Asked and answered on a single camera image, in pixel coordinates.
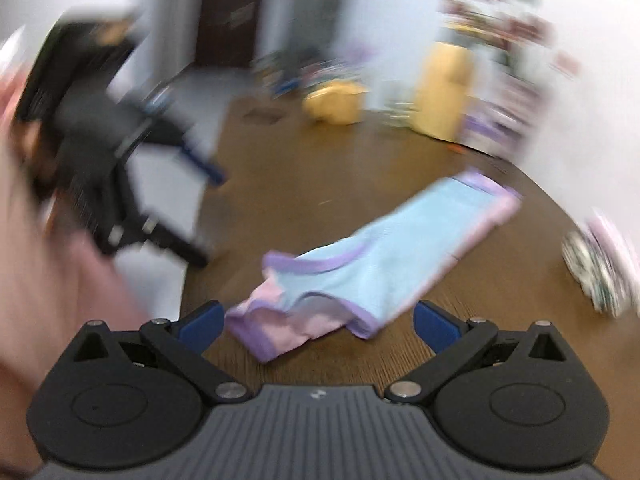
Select purple knitted vase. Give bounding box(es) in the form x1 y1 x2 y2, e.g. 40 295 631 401
460 102 528 156

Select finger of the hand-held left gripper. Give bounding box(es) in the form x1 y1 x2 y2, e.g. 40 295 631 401
134 95 228 187
112 207 211 269

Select person's left hand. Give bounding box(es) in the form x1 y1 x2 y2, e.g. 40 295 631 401
0 72 58 221

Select wire rack with small items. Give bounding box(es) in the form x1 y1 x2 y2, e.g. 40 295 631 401
254 49 362 99

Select blue pink purple shorts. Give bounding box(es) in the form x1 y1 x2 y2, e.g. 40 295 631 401
225 170 524 364

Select yellow mug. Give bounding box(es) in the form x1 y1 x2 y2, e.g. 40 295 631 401
302 82 370 127

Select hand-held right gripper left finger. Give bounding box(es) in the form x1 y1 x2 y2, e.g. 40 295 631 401
74 301 251 406

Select dried pink roses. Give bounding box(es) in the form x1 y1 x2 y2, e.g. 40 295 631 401
439 0 557 63

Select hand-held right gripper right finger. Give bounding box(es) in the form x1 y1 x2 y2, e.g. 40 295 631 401
384 300 569 406

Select white green floral folded cloth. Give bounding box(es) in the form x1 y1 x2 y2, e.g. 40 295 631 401
561 214 640 319

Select clear drinking glass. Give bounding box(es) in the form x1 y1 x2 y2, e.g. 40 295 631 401
384 84 420 128

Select dark brown door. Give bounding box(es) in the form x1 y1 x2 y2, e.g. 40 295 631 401
194 0 271 69

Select yellow thermos jug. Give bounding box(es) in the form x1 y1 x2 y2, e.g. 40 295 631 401
414 41 475 144

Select person's left forearm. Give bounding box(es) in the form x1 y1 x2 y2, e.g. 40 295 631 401
0 175 168 478

